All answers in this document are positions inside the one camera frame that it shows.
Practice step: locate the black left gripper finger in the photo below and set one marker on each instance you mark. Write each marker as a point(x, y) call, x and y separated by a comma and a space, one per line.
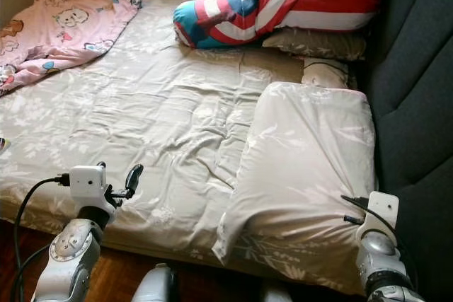
point(134, 177)

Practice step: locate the large plain beige pillow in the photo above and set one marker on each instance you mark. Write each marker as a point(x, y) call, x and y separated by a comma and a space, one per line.
point(297, 167)

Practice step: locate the pink cartoon bear blanket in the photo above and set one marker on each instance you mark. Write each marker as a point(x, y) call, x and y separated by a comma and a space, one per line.
point(64, 33)

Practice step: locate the bed with beige floral sheet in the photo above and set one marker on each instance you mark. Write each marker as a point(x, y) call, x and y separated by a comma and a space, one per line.
point(163, 125)

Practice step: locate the silver right robot leg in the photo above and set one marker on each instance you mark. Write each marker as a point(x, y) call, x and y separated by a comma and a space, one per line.
point(276, 295)

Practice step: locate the beige rolled cloth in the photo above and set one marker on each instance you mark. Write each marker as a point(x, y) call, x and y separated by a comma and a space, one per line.
point(325, 74)

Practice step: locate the dark grey upholstered headboard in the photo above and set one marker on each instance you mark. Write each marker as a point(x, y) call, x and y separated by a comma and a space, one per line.
point(417, 68)

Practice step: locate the beige floral pillow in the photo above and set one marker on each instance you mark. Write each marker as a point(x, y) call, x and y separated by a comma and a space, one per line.
point(318, 44)

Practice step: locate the red white blue striped pillow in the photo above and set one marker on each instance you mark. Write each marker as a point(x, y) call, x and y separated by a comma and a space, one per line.
point(318, 1)

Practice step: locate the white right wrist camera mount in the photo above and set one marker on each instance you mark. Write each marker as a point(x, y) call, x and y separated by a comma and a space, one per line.
point(384, 208)

